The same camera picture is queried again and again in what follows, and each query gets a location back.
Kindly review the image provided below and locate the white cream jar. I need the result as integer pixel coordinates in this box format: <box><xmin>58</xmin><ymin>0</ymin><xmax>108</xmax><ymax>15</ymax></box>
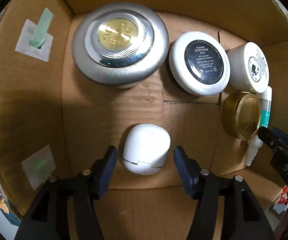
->
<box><xmin>227</xmin><ymin>42</ymin><xmax>269</xmax><ymax>93</ymax></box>

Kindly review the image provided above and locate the white sticker with green tape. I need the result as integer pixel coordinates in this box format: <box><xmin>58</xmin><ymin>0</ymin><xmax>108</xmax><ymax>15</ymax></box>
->
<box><xmin>15</xmin><ymin>8</ymin><xmax>53</xmax><ymax>62</ymax></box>

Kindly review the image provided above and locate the white square sticker lower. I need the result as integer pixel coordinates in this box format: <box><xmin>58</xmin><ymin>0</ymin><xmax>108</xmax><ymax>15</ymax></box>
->
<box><xmin>21</xmin><ymin>145</ymin><xmax>56</xmax><ymax>190</ymax></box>

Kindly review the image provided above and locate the white earbuds case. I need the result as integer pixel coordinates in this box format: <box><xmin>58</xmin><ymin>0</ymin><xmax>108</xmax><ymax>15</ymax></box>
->
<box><xmin>122</xmin><ymin>124</ymin><xmax>171</xmax><ymax>176</ymax></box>

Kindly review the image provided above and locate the white tube green label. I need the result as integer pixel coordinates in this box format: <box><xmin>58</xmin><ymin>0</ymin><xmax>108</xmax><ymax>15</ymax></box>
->
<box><xmin>245</xmin><ymin>86</ymin><xmax>272</xmax><ymax>166</ymax></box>

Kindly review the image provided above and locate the round silver tin gold emblem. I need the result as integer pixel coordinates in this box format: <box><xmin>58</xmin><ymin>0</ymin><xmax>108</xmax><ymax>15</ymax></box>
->
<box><xmin>72</xmin><ymin>2</ymin><xmax>169</xmax><ymax>87</ymax></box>

